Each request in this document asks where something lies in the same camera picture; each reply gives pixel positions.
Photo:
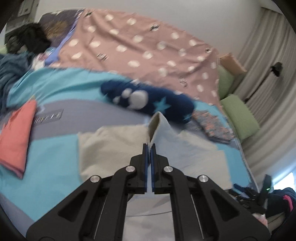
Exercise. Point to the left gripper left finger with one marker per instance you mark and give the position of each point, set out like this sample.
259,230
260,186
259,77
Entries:
96,209

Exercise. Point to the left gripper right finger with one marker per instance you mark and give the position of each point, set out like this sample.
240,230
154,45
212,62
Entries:
201,209

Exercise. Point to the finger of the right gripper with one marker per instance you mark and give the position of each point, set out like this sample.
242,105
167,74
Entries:
238,187

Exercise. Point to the grey long sleeve shirt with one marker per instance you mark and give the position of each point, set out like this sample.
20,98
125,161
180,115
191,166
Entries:
109,147

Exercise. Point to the black clothes pile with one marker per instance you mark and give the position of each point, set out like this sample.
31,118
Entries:
30,37

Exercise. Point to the near green pillow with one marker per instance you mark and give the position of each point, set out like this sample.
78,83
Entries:
244,123

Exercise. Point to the green pillow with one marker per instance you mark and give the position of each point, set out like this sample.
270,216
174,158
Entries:
244,123
226,80

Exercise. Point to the folded floral patterned garment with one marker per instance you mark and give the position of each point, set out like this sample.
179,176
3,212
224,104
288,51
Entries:
213,127

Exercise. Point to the beige curtain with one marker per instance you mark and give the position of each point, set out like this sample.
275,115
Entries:
269,57

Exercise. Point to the far green pillow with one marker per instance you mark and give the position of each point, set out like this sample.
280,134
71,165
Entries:
226,80

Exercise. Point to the folded pink garment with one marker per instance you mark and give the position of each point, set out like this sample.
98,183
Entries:
15,135

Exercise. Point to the blue patterned bed cover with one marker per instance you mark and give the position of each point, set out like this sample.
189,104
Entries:
69,102

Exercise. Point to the navy star plush garment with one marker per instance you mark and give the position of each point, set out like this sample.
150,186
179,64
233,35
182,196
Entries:
175,106

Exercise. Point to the tan pillow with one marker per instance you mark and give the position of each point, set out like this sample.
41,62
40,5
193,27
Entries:
230,63

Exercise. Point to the pink polka dot sheet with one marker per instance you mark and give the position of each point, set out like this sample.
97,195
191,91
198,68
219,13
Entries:
143,49

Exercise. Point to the dark blue fleece blanket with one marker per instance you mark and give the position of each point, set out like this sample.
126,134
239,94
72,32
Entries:
13,67

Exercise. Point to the dark patterned pillow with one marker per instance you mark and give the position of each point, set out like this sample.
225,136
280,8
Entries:
57,25

